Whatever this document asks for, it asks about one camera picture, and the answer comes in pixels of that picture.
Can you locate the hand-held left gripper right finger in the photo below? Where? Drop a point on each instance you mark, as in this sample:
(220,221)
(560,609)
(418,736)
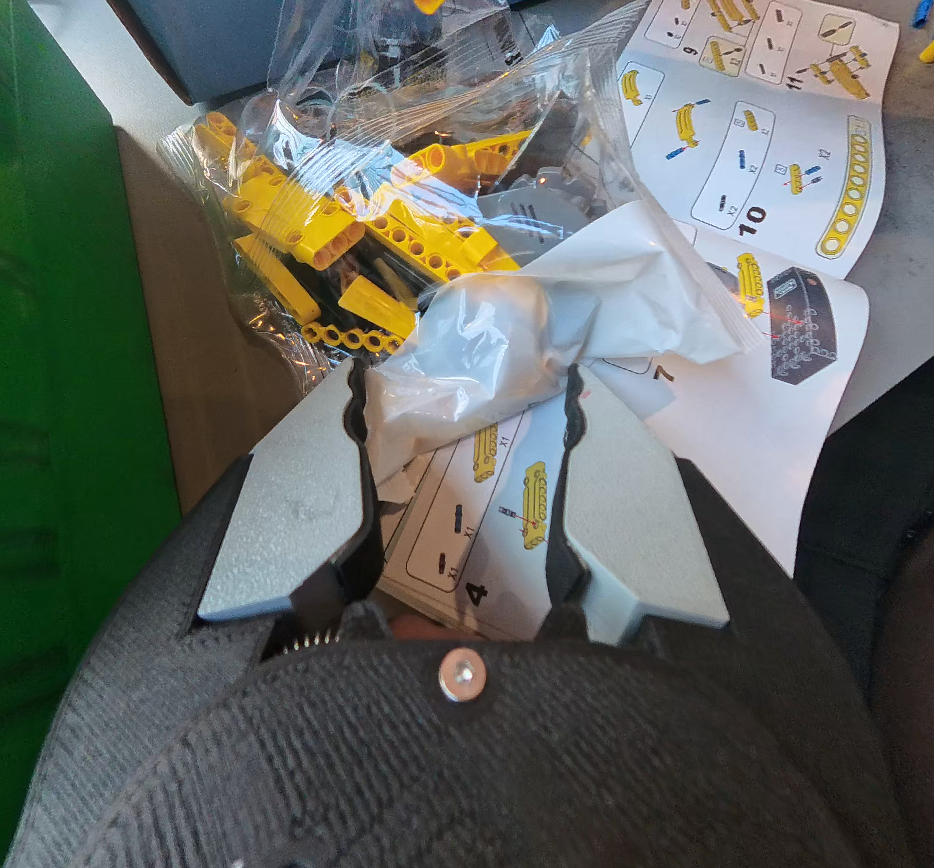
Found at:
(635,518)

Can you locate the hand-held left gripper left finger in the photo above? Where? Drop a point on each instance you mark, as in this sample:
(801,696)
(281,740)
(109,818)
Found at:
(292,518)

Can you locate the clear bag of yellow bricks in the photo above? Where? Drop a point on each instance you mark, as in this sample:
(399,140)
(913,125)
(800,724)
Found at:
(328,226)

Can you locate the green plastic bin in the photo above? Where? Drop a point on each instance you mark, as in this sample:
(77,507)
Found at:
(73,372)

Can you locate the white instruction booklet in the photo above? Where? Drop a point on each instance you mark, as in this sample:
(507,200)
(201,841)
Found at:
(766,153)

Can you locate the blue cardboard kit box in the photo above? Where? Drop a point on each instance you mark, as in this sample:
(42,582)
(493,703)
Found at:
(219,22)

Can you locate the blue pin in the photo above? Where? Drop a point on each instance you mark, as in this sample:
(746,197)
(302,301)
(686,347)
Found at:
(923,7)

